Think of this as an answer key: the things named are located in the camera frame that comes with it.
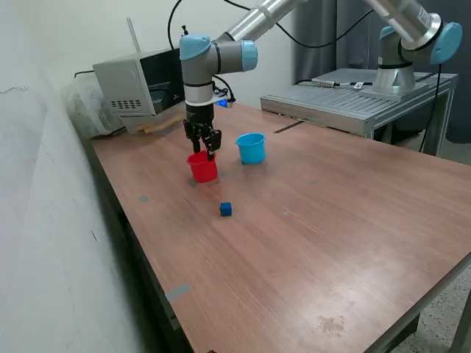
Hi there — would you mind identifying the red plastic cup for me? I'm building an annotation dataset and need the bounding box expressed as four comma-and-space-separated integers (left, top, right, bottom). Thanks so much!
186, 150, 219, 184

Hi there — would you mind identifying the translucent plastic bag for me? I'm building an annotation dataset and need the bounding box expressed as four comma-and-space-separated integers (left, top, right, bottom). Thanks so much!
60, 78, 126, 140

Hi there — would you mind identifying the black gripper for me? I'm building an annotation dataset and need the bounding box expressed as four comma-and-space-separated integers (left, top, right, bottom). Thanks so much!
183, 104, 223, 162

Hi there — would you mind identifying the long grey tape piece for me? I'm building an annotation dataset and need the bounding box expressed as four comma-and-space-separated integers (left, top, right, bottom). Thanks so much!
165, 283, 192, 302

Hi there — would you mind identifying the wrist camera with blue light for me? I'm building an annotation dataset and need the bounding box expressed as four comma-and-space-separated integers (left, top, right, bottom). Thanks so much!
212, 93, 236, 110

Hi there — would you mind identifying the black hanging cable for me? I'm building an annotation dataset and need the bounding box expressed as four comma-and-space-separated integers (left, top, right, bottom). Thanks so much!
420, 62, 442, 152

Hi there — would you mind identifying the black tape strip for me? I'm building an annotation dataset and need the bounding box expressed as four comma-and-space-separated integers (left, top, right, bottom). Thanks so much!
274, 120, 306, 134

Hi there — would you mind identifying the blue plastic cup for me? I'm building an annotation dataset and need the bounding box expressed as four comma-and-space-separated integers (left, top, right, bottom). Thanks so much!
235, 132, 266, 165

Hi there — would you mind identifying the clear plastic box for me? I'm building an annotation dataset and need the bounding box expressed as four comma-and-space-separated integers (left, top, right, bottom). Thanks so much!
123, 102, 187, 137

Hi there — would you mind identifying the aluminium extrusion platform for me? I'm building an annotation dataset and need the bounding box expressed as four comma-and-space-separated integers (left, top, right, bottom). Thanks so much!
260, 68, 459, 158

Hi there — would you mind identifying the silver microwave oven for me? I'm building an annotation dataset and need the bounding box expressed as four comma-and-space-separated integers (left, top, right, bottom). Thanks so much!
92, 46, 187, 118

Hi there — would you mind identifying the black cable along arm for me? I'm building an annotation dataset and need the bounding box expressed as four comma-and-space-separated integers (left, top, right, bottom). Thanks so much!
168, 0, 375, 51

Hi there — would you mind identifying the dark grey curtain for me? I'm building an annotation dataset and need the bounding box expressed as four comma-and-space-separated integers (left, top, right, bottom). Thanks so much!
292, 0, 471, 145

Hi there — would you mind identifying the white thin rod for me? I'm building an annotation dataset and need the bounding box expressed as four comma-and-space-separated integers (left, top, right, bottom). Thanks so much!
126, 16, 143, 57

